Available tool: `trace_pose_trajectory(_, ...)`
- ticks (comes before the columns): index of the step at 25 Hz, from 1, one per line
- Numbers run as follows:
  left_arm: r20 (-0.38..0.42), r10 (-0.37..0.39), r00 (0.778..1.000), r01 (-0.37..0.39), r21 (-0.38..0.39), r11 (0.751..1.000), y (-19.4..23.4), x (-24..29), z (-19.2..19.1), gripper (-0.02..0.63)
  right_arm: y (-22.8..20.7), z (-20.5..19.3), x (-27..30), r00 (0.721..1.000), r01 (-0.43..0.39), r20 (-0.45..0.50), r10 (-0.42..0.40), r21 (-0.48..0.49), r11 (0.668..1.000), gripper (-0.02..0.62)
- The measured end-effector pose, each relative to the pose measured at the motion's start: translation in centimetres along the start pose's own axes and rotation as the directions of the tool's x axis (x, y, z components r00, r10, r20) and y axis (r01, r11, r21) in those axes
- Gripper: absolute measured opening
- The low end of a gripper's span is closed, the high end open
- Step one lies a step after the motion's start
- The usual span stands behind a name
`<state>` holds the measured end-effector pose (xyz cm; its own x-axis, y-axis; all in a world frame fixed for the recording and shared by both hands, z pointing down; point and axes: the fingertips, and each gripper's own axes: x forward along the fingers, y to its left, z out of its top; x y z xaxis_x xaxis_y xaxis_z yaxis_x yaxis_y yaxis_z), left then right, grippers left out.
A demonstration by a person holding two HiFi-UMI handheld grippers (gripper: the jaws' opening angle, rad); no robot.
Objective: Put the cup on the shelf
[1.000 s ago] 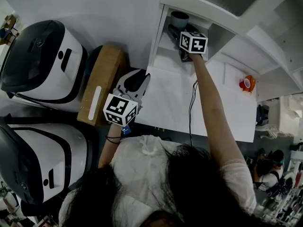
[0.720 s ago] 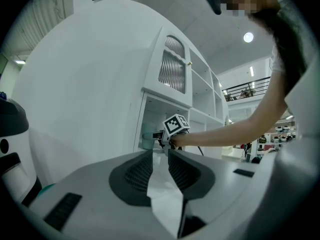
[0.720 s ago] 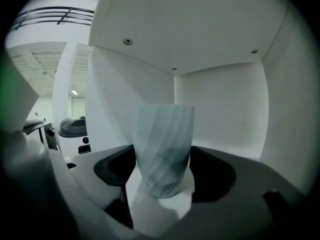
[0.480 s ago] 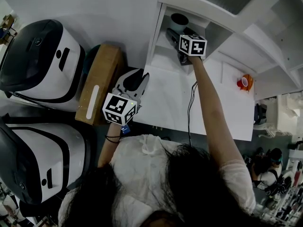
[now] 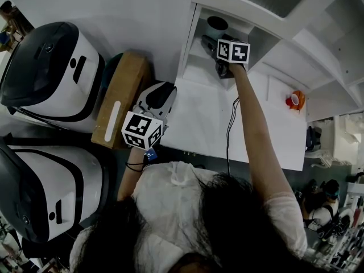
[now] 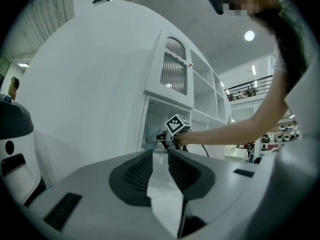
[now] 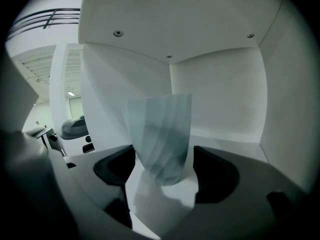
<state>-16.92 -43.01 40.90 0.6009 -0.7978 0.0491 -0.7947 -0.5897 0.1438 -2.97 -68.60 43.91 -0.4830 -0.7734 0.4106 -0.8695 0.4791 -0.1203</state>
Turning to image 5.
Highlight white shelf unit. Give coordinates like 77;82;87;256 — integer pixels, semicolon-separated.
176;0;364;122

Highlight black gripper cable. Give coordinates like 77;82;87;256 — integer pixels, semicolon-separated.
226;97;241;176

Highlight white ornate carved furniture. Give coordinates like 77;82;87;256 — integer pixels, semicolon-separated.
307;115;364;169

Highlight green round object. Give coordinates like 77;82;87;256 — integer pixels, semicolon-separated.
101;53;125;89

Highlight grey suitcase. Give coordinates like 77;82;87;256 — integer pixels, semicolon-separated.
305;126;322;152

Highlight person's left forearm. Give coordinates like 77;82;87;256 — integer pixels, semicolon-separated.
117;146;147;201

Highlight person's white shirt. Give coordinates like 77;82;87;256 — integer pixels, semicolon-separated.
69;160;308;273

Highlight person's right forearm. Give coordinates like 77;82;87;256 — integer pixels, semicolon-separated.
229;63;293;207

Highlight brown cardboard box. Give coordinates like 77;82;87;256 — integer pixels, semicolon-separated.
90;51;151;150

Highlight black wrist hair ties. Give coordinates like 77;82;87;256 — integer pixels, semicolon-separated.
125;160;146;172

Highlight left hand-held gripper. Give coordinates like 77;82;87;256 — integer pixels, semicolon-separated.
121;81;178;151

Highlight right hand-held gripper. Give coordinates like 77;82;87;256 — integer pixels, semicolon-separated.
201;34;251;80

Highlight white desk with drawers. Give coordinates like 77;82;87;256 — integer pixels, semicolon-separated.
158;67;309;172

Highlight grey-blue cup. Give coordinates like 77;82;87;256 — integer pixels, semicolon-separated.
206;15;229;39

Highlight white and black mobile robot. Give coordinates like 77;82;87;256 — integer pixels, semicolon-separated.
0;136;105;244
0;21;106;133

